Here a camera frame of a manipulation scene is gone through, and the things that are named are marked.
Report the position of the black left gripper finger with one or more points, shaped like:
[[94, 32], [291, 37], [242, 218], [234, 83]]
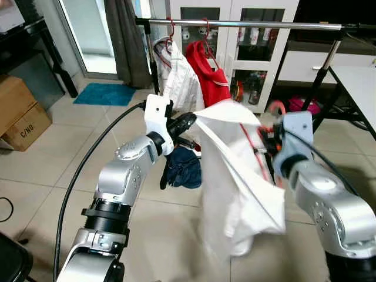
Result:
[[187, 141], [189, 120]]

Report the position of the plain white t-shirt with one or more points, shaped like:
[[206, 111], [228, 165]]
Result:
[[235, 194]]

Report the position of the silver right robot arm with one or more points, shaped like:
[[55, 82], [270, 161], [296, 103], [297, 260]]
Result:
[[335, 205]]

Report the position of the dark blue garment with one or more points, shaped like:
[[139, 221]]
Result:
[[182, 170]]

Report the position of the white denim jacket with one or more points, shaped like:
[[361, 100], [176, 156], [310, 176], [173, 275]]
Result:
[[182, 82]]

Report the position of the red garment with white stripe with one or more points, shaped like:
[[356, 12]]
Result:
[[208, 82]]

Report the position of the magenta vacuum cleaner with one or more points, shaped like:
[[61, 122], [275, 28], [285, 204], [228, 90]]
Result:
[[305, 106]]

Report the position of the teal floor mat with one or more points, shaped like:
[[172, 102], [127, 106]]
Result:
[[106, 94]]

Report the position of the grey curtain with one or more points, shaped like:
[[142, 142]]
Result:
[[132, 47]]

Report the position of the white glass-door cabinet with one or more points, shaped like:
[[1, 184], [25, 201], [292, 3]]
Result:
[[229, 35]]

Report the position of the long white table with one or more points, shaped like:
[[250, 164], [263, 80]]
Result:
[[358, 88]]

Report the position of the white framed glass door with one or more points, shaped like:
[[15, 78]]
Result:
[[88, 35]]

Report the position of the grey board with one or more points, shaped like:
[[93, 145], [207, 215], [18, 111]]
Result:
[[38, 79]]

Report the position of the cardboard box with black print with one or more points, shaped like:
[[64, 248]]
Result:
[[29, 126]]

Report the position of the black television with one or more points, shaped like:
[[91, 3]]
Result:
[[335, 12]]

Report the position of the black desk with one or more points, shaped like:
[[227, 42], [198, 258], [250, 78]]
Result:
[[29, 41]]

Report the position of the white computer case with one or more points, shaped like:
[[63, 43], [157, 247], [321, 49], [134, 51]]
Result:
[[10, 16]]

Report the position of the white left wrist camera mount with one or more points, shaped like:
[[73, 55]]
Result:
[[157, 114]]

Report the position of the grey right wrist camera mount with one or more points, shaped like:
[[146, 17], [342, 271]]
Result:
[[296, 135]]

